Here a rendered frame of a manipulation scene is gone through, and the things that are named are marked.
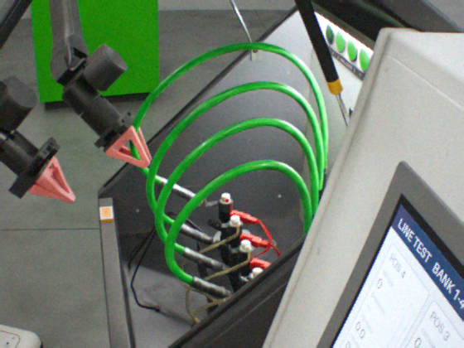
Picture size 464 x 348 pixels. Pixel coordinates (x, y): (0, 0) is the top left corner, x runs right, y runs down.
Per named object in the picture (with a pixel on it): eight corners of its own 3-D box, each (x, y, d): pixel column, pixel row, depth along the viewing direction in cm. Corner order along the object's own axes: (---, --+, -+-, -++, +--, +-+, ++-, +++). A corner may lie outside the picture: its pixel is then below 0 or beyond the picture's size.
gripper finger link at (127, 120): (163, 147, 109) (128, 111, 107) (159, 156, 102) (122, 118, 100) (138, 170, 111) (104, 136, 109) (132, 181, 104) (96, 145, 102)
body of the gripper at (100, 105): (133, 115, 109) (107, 88, 107) (125, 126, 99) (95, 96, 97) (110, 138, 110) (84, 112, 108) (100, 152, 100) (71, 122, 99)
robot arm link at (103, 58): (81, 81, 112) (50, 64, 105) (120, 41, 108) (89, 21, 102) (95, 120, 105) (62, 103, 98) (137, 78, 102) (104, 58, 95)
